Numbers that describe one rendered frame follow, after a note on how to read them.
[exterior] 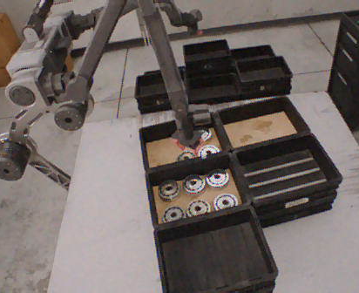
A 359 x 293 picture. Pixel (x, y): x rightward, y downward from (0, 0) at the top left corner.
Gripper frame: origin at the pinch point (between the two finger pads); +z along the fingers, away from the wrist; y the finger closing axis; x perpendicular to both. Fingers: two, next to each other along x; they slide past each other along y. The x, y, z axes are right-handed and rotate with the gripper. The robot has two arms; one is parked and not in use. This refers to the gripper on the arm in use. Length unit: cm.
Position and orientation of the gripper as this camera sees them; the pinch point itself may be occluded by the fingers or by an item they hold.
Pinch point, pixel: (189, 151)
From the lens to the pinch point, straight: 133.0
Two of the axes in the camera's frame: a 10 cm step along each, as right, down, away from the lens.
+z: 1.6, 6.8, 7.1
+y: -8.1, -3.2, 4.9
